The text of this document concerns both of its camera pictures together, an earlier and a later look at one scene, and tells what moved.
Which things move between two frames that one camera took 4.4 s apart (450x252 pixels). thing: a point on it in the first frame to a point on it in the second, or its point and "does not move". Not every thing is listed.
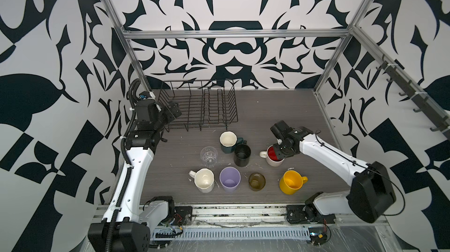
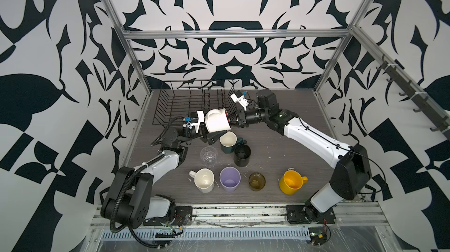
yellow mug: (291, 182) does not move
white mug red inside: (271, 157) to (217, 119)
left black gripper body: (166, 118) to (203, 133)
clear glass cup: (208, 156) does not move
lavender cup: (229, 178) does not move
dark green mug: (228, 140) does not move
